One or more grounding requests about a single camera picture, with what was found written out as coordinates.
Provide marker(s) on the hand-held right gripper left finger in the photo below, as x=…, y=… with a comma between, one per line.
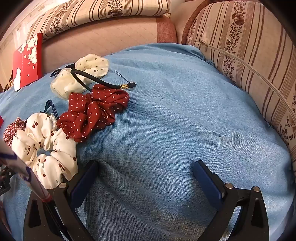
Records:
x=83, y=185

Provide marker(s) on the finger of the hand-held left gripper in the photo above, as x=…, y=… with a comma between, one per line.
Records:
x=5, y=182

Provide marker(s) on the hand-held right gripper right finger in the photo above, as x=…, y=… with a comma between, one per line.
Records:
x=207, y=185

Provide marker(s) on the white cherry print scrunchie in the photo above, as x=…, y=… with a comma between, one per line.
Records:
x=46, y=162

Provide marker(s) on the red plaid scrunchie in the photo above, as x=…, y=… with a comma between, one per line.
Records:
x=12, y=132

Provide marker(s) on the red gift box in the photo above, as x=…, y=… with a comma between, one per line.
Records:
x=1, y=121

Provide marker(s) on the red white-dotted scrunchie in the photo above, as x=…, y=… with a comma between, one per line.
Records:
x=92, y=111

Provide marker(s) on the cream dark-dotted scrunchie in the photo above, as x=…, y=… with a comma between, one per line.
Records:
x=67, y=87

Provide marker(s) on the blue towel blanket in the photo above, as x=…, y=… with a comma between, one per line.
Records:
x=173, y=115

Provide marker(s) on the red floral box lid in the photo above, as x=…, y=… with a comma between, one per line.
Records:
x=26, y=62

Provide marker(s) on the square striped floral pillow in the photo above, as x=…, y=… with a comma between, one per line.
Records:
x=249, y=58

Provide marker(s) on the pink sofa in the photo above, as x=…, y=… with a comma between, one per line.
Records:
x=111, y=39

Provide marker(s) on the long striped floral pillow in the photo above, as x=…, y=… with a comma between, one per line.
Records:
x=92, y=14

